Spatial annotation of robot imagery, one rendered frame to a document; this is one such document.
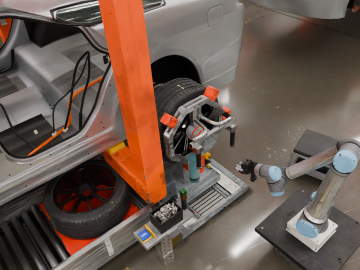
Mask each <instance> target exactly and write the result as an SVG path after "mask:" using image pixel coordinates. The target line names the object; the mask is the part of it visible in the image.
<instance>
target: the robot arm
mask: <svg viewBox="0 0 360 270"><path fill-rule="evenodd" d="M359 159H360V142H359V141H357V140H355V139H351V138H348V139H342V140H340V141H338V142H337V143H336V146H333V147H331V148H329V149H327V150H325V151H323V152H321V153H318V154H316V155H314V156H312V157H310V158H308V159H305V160H303V161H301V162H299V163H297V164H295V165H293V166H290V167H283V168H282V169H280V168H279V167H276V166H269V165H265V164H260V163H259V164H257V162H252V160H250V162H249V161H248V159H246V162H244V163H242V162H241V161H240V162H239V165H238V164H237V167H236V169H237V171H238V172H239V173H241V174H251V178H250V181H252V182H254V181H255V180H256V179H257V176H258V177H262V178H265V179H266V181H267V184H268V187H269V191H270V193H271V195H272V196H275V197H278V196H281V195H283V194H284V190H283V188H284V187H285V185H286V184H287V183H288V182H289V181H290V180H293V179H295V178H297V177H299V176H302V175H304V174H307V173H309V172H311V171H314V170H316V169H318V168H321V167H323V166H326V165H328V164H330V163H332V164H331V166H330V168H329V170H328V172H327V174H326V176H325V177H324V179H323V181H322V183H321V185H320V187H319V189H318V191H316V192H314V193H313V194H312V195H311V198H310V201H309V203H308V204H307V206H305V208H304V210H303V211H302V213H301V215H300V217H299V219H298V220H297V222H296V229H297V230H298V231H299V233H300V234H302V235H303V236H305V237H308V238H315V237H317V235H318V234H321V233H324V232H325V231H326V230H327V229H328V225H329V223H328V217H329V214H330V212H331V209H332V206H333V202H334V200H335V198H336V197H337V195H338V194H339V192H340V190H341V189H342V187H343V185H344V183H345V182H346V180H347V178H348V177H349V175H350V174H351V173H352V171H353V170H354V169H355V168H356V166H357V163H358V161H359Z"/></svg>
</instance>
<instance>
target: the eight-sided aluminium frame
mask: <svg viewBox="0 0 360 270"><path fill-rule="evenodd" d="M204 104H208V105H210V106H212V107H214V108H215V107H220V108H222V109H223V106H221V105H220V104H218V103H216V102H214V101H211V100H210V99H209V98H208V97H206V96H204V95H201V96H199V97H197V98H195V99H193V100H192V101H190V102H188V103H186V104H184V105H181V106H180V107H179V108H178V109H177V111H176V113H175V115H174V117H175V118H176V119H178V122H177V124H176V125H175V127H174V128H171V127H167V129H166V130H165V132H164V134H163V137H164V145H165V150H166V157H167V158H168V159H170V160H171V161H175V162H179V163H183V164H187V165H188V155H189V154H191V153H194V152H191V153H189V154H188V155H186V156H181V155H177V154H175V153H174V142H173V136H174V135H175V133H176V131H177V129H178V128H179V126H180V124H181V122H182V121H183V119H184V117H185V116H186V114H188V113H190V112H191V111H193V110H195V109H197V108H198V107H200V106H202V105H204ZM221 121H222V115H221V116H219V117H217V118H215V119H214V122H221ZM219 133H220V132H218V133H217V134H215V135H216V137H218V135H219ZM209 150H210V149H204V148H202V152H201V155H204V154H206V153H207V152H208V151H209Z"/></svg>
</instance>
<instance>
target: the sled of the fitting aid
mask: <svg viewBox="0 0 360 270"><path fill-rule="evenodd" d="M204 167H205V168H206V169H208V170H209V171H210V172H211V173H212V176H211V177H210V178H208V179H206V180H205V181H204V182H202V183H201V184H199V185H198V186H196V187H195V188H194V189H192V190H191V191H189V192H188V193H187V194H186V195H187V199H186V203H188V202H189V201H191V200H192V199H194V198H195V197H197V196H198V195H200V194H201V193H202V192H204V191H205V190H207V189H208V188H210V187H211V186H212V185H214V184H215V183H216V182H218V181H219V180H220V178H221V174H219V173H218V172H217V171H216V170H214V169H213V168H212V167H210V166H209V164H208V165H206V166H204ZM171 199H172V200H173V201H174V202H175V203H177V202H178V201H180V202H181V198H179V199H178V198H177V197H176V196H175V195H173V196H172V197H171Z"/></svg>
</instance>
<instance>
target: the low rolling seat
mask: <svg viewBox="0 0 360 270"><path fill-rule="evenodd" d="M338 141H340V139H336V138H333V137H330V136H327V135H325V134H322V133H319V132H316V131H312V130H309V129H306V130H305V132H304V133H303V135H302V136H301V138H300V140H299V141H298V143H297V144H296V146H295V147H294V150H293V152H292V155H291V160H290V165H289V166H293V165H295V164H297V163H299V162H301V161H303V160H305V159H308V158H310V157H312V156H314V155H316V154H318V153H321V152H323V151H325V150H327V149H329V148H331V147H333V146H336V143H337V142H338ZM331 164H332V163H330V164H328V165H326V166H323V167H321V168H318V169H316V170H314V171H311V172H309V173H307V175H310V176H312V177H315V178H318V179H320V180H322V181H323V179H324V177H325V176H326V174H327V172H328V170H329V168H330V166H331Z"/></svg>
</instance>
